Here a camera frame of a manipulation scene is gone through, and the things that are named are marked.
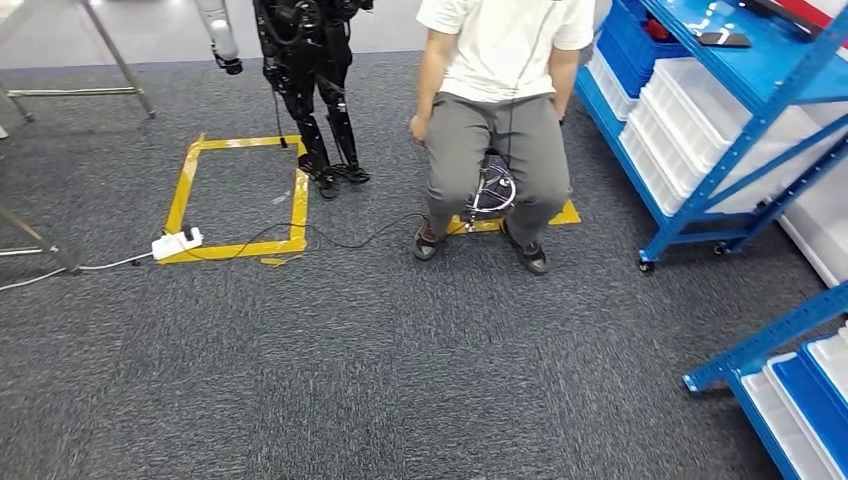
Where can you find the chrome stool base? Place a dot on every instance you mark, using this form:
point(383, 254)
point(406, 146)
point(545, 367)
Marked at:
point(493, 192)

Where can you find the yellow tape scrap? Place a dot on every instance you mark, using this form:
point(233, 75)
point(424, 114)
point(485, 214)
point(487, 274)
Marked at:
point(278, 261)

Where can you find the clear tape scrap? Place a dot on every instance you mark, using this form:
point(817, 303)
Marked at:
point(281, 197)

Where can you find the person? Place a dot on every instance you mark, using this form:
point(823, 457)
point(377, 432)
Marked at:
point(503, 46)

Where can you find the black humanoid robot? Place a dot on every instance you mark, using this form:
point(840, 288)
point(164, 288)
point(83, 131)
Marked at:
point(298, 40)

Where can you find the yellow floor tape square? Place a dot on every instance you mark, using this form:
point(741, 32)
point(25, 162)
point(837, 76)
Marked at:
point(179, 192)

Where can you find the white power strip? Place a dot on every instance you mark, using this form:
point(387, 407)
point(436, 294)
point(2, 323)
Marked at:
point(172, 244)

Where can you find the blue plastic bin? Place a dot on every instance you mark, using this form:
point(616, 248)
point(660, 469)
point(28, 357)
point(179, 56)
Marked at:
point(629, 46)
point(811, 397)

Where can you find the red object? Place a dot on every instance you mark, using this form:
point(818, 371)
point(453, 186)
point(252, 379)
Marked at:
point(657, 30)

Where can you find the stainless steel table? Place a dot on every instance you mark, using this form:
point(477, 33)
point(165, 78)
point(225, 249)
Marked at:
point(119, 63)

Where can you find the black smartphone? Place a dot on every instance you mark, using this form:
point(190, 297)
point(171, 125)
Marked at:
point(725, 40)

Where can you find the white vehicle with red stripe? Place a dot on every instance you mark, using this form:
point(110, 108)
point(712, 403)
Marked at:
point(821, 225)

